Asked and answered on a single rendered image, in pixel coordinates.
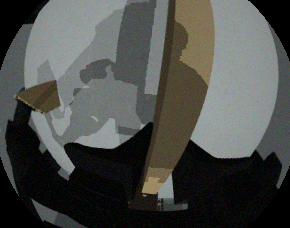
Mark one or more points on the long wooden bed rail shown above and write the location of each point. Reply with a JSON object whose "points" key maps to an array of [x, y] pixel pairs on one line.
{"points": [[184, 79]]}

